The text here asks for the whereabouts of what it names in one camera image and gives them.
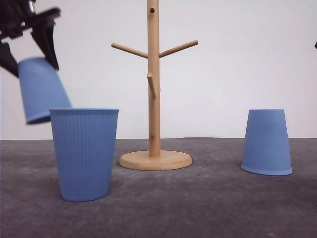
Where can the blue ribbed cup front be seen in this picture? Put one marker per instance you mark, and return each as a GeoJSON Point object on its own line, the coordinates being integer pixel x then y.
{"type": "Point", "coordinates": [85, 150]}

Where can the blue ribbed cup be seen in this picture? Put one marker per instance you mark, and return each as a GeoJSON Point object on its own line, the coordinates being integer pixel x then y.
{"type": "Point", "coordinates": [42, 89]}
{"type": "Point", "coordinates": [85, 150]}
{"type": "Point", "coordinates": [266, 145]}

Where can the wooden cup tree stand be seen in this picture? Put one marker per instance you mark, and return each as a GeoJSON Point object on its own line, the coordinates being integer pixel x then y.
{"type": "Point", "coordinates": [154, 159]}

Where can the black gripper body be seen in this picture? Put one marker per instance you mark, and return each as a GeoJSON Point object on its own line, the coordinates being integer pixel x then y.
{"type": "Point", "coordinates": [17, 16]}

